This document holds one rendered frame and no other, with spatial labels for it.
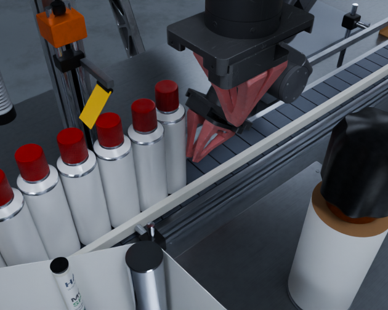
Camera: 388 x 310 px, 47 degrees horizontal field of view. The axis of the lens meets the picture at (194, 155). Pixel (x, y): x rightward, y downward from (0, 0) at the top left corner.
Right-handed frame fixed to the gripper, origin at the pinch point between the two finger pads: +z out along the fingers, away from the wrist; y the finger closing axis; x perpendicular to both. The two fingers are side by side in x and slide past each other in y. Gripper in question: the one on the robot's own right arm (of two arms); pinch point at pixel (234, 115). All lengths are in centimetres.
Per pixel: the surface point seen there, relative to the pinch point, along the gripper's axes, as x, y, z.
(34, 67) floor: 210, 52, 116
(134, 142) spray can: 17.9, -0.3, 15.1
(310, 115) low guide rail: 14.4, 36.2, 27.1
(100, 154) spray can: 18.5, -5.3, 14.8
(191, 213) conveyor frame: 14.1, 6.6, 32.0
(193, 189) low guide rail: 14.9, 7.7, 27.9
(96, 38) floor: 216, 97, 115
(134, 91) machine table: 53, 22, 35
